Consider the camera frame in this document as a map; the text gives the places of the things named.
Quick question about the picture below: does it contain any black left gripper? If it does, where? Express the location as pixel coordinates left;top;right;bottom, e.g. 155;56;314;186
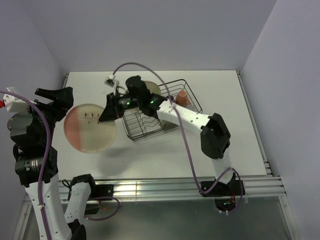
23;86;73;145

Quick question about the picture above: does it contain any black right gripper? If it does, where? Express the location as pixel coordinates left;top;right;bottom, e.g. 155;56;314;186
99;91;142;122

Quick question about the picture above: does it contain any pink and cream plate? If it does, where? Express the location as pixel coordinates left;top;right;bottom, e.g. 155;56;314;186
63;103;117;154

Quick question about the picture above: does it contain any green and cream plate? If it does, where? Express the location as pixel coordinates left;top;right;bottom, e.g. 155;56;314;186
144;81;161;95

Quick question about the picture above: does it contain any pink ceramic mug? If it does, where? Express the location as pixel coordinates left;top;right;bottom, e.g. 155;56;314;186
175;90;191;107

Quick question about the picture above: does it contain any clear glass cup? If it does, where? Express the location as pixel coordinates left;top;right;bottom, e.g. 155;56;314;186
188;103;197;112

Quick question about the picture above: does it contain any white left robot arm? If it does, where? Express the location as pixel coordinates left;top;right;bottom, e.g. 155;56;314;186
3;87;98;240

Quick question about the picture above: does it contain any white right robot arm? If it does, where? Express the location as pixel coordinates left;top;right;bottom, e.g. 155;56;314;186
99;75;236;195

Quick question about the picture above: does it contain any dark wire dish rack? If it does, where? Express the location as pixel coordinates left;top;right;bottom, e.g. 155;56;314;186
121;79;203;142

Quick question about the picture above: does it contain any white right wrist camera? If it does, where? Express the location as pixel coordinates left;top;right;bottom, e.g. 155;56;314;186
104;73;119;94

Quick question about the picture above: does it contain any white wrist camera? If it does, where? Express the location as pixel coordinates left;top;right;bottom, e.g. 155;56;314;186
104;73;119;94
1;87;30;113

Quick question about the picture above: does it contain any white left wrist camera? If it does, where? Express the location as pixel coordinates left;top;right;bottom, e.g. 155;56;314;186
1;87;30;113

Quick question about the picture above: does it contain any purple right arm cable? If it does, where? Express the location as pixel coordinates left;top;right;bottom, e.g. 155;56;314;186
112;62;247;214

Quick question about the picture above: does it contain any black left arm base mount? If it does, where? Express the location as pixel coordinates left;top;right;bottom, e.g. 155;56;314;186
78;183;115;216

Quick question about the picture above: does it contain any aluminium frame rail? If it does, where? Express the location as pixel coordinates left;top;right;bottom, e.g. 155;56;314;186
24;176;287;205

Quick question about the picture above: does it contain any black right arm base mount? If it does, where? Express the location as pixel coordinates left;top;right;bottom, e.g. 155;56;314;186
201;178;246;197

